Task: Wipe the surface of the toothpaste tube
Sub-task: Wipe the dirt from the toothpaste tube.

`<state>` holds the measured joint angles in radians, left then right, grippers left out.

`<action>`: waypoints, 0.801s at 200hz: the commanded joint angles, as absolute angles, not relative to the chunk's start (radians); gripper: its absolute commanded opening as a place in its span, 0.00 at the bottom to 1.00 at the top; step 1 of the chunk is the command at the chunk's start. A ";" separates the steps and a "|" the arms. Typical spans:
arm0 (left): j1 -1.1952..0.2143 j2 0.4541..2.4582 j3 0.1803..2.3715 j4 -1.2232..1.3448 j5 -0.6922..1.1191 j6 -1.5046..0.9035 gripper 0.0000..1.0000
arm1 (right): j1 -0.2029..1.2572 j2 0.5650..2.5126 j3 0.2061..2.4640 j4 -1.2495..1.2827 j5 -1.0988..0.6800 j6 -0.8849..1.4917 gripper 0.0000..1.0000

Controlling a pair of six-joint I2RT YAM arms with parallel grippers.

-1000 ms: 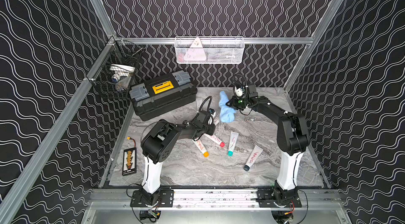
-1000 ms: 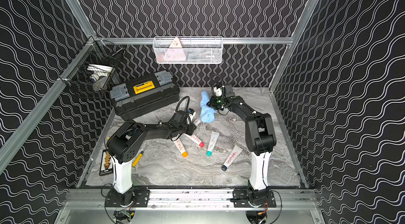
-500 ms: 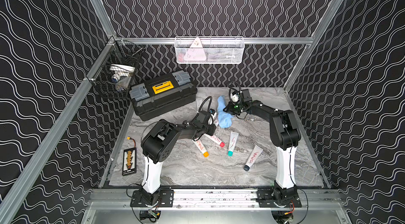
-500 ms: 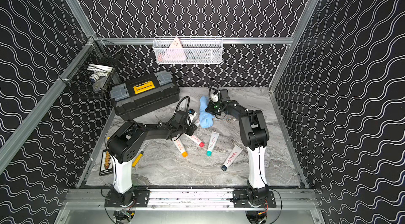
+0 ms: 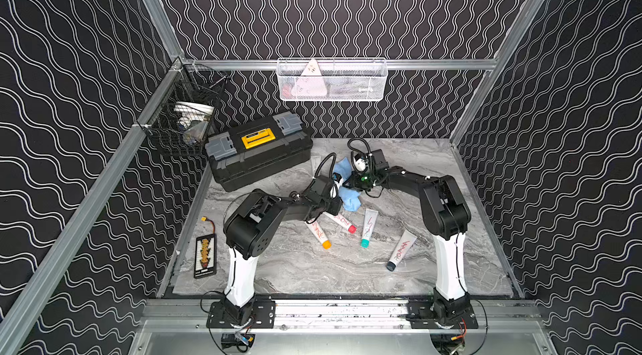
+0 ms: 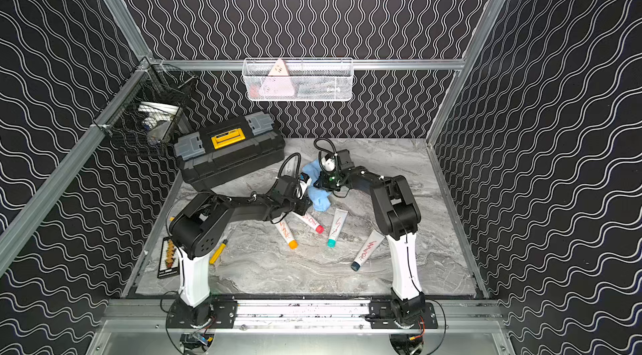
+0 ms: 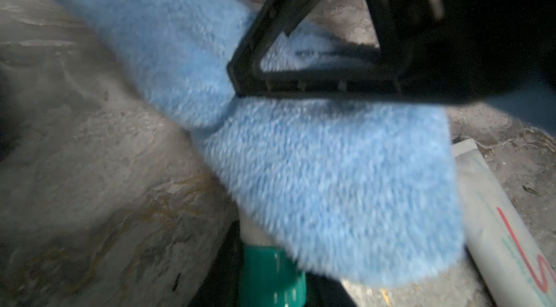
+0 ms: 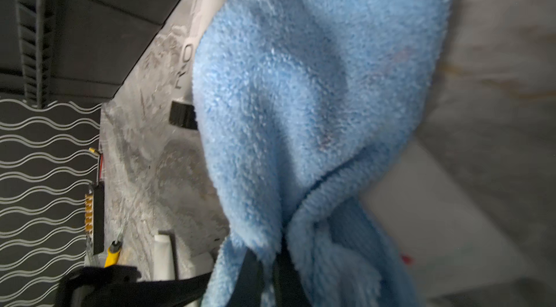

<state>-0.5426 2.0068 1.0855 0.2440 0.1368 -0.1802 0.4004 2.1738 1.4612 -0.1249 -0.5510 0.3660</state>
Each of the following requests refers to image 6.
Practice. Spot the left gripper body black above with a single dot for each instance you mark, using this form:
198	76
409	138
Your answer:
300	204

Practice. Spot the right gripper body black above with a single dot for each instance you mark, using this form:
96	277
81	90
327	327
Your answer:
329	180

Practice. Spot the white tube pink cap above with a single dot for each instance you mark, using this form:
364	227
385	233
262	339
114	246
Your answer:
309	220

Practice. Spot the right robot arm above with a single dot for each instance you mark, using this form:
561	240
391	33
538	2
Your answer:
396	213

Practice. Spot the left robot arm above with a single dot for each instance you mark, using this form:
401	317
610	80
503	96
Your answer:
198	228

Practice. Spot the white tube orange cap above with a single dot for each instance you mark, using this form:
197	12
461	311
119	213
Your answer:
287	234

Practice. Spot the white tube teal cap lower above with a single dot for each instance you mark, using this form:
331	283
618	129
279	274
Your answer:
339	220

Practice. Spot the white tube dark blue cap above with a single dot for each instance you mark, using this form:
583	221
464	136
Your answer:
373	241

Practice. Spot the black toolbox yellow latch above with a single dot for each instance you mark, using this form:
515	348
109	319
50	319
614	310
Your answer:
215	155

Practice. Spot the yellow marker pen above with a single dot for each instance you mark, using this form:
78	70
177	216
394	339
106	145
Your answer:
217	253

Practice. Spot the pink triangle item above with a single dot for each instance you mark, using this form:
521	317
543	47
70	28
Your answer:
278	83

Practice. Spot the black battery pack card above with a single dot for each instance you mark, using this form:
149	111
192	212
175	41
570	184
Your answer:
169	264

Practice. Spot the clear wall basket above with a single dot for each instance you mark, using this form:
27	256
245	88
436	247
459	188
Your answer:
315	79

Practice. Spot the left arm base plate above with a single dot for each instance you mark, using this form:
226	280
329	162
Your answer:
209	314

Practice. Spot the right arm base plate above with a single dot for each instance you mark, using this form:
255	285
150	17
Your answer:
414	314

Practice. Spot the black wire basket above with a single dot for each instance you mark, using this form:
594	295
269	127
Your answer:
154	113

